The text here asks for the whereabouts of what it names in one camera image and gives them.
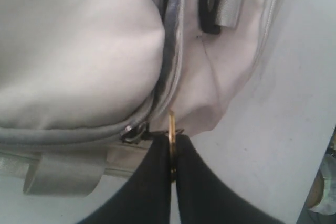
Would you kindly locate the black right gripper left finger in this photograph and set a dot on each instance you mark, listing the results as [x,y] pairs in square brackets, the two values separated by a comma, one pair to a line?
[146,196]

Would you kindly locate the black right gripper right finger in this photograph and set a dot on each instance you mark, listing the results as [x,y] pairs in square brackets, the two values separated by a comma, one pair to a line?
[204,198]

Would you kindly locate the beige fabric duffel bag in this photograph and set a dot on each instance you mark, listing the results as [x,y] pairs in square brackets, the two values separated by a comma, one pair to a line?
[86,83]

